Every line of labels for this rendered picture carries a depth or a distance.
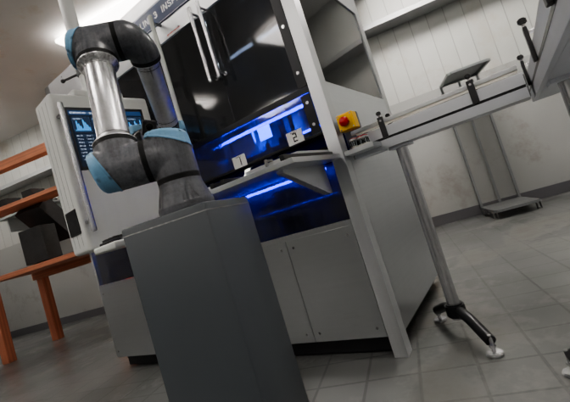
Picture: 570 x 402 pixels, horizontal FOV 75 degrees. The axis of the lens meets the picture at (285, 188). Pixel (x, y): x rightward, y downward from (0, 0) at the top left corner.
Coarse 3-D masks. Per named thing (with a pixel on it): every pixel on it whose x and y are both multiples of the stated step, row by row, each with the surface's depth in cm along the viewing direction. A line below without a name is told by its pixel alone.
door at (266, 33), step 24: (240, 0) 177; (264, 0) 170; (216, 24) 186; (240, 24) 178; (264, 24) 172; (216, 48) 188; (240, 48) 180; (264, 48) 173; (240, 72) 182; (264, 72) 174; (288, 72) 168; (240, 96) 183; (264, 96) 176
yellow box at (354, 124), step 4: (348, 112) 153; (352, 112) 154; (356, 112) 158; (340, 116) 155; (348, 116) 154; (352, 116) 153; (356, 116) 157; (352, 120) 153; (356, 120) 155; (348, 124) 154; (352, 124) 153; (356, 124) 154; (340, 128) 156; (344, 128) 155; (348, 128) 154; (352, 128) 154; (356, 128) 158; (344, 132) 159
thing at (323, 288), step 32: (352, 160) 163; (384, 160) 201; (384, 192) 186; (384, 224) 173; (416, 224) 217; (288, 256) 177; (320, 256) 168; (352, 256) 160; (384, 256) 162; (416, 256) 199; (128, 288) 246; (288, 288) 179; (320, 288) 170; (352, 288) 162; (416, 288) 184; (128, 320) 250; (288, 320) 181; (320, 320) 172; (352, 320) 163; (128, 352) 254
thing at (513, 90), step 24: (504, 72) 135; (456, 96) 150; (480, 96) 138; (504, 96) 134; (528, 96) 130; (384, 120) 160; (408, 120) 152; (432, 120) 147; (456, 120) 143; (384, 144) 158
